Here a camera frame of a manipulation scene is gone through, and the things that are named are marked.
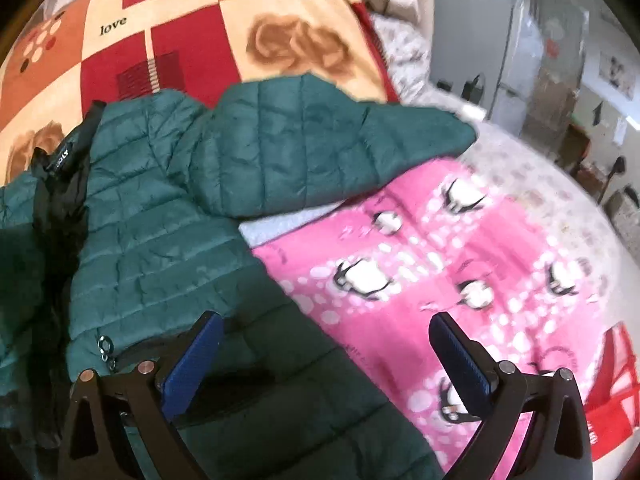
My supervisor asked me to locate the pink penguin print blanket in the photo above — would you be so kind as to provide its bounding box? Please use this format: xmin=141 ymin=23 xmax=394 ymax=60
xmin=250 ymin=157 xmax=621 ymax=480

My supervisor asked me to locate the red bag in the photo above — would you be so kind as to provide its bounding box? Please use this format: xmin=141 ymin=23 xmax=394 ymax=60
xmin=582 ymin=322 xmax=640 ymax=448

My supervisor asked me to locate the rose patterned checked blanket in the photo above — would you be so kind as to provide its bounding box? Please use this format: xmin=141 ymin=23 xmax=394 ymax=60
xmin=0 ymin=0 xmax=401 ymax=188

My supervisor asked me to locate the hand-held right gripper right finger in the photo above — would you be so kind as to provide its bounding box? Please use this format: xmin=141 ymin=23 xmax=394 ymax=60
xmin=428 ymin=311 xmax=593 ymax=480

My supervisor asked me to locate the white refrigerator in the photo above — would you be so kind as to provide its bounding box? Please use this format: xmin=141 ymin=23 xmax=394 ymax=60
xmin=432 ymin=0 xmax=586 ymax=126

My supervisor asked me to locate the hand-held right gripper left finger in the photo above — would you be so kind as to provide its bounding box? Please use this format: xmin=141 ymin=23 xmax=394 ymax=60
xmin=57 ymin=310 xmax=226 ymax=480

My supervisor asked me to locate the white floral bedsheet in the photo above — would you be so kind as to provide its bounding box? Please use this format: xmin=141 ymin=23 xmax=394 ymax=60
xmin=370 ymin=10 xmax=623 ymax=341

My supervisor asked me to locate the green puffer jacket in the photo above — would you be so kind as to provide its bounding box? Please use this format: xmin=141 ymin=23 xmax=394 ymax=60
xmin=0 ymin=74 xmax=478 ymax=480

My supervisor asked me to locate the brown cardboard box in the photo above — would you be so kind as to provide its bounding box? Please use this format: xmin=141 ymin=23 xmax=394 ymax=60
xmin=522 ymin=67 xmax=583 ymax=136

